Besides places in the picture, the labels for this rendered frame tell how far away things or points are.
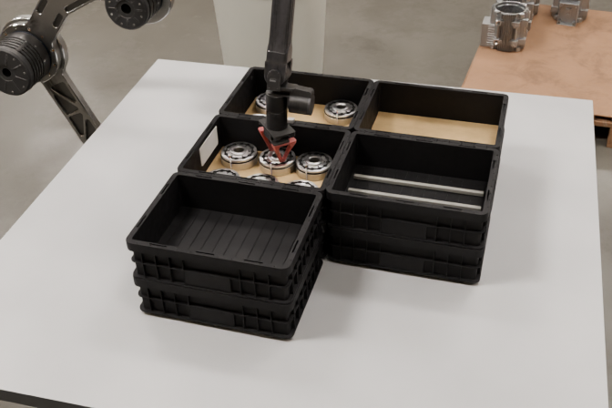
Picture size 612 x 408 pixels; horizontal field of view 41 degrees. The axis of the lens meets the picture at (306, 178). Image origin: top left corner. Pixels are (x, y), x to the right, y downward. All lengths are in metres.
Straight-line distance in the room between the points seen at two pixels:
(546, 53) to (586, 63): 0.21
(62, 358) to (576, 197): 1.47
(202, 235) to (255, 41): 1.95
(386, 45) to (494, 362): 3.14
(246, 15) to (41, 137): 1.19
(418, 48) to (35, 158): 2.20
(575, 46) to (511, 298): 2.68
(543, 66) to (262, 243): 2.62
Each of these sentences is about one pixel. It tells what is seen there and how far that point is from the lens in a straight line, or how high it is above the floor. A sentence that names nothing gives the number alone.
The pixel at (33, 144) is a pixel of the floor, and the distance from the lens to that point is 4.23.
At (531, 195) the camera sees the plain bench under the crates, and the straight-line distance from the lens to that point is 2.48.
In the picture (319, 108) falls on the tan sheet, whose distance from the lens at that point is 2.58.
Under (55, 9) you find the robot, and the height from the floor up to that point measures 1.06.
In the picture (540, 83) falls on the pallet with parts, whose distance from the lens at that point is 4.24.
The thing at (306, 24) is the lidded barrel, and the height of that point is 0.50.
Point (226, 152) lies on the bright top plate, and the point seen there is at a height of 0.86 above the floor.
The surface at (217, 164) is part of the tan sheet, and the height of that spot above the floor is 0.83.
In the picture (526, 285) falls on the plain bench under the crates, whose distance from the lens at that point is 2.17.
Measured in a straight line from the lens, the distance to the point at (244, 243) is 2.06.
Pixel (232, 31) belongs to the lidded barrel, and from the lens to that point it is 3.97.
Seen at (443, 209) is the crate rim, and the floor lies 0.93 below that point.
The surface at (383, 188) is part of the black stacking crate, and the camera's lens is 2.23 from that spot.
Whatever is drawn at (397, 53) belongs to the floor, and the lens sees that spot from 4.79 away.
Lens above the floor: 2.13
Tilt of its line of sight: 35 degrees down
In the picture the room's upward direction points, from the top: 2 degrees counter-clockwise
